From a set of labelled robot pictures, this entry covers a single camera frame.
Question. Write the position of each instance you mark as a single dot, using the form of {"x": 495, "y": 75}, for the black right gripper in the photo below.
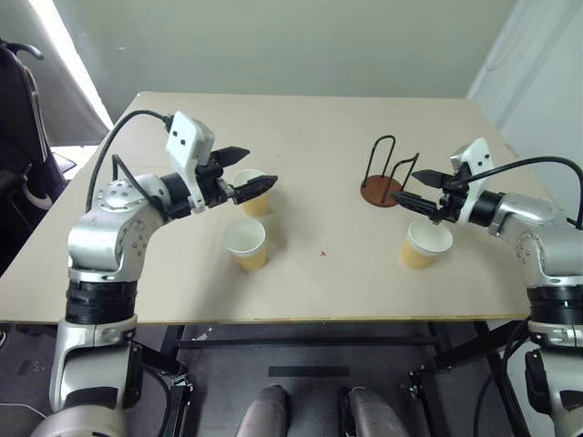
{"x": 455, "y": 200}

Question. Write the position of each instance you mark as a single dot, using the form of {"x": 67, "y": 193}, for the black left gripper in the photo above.
{"x": 214, "y": 186}

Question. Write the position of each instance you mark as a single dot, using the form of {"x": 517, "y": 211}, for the dark rounded shape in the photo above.
{"x": 375, "y": 412}
{"x": 266, "y": 409}

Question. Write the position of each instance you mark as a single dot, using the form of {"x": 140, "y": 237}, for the black tape strip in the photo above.
{"x": 309, "y": 371}

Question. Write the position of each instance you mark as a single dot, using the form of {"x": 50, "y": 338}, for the white leaning panel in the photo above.
{"x": 77, "y": 114}

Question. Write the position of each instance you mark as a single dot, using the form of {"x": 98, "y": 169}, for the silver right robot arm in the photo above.
{"x": 537, "y": 214}

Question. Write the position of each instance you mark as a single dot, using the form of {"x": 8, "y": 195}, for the yellow paper cup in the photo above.
{"x": 243, "y": 237}
{"x": 428, "y": 241}
{"x": 257, "y": 207}

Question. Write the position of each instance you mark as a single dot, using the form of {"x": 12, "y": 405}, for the black metal table frame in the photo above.
{"x": 296, "y": 341}

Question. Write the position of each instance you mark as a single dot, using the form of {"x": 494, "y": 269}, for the black chair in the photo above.
{"x": 18, "y": 136}

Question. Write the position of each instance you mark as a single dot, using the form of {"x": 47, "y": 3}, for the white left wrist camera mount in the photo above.
{"x": 184, "y": 136}

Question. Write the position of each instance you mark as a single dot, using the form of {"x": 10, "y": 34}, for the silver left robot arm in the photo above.
{"x": 105, "y": 227}

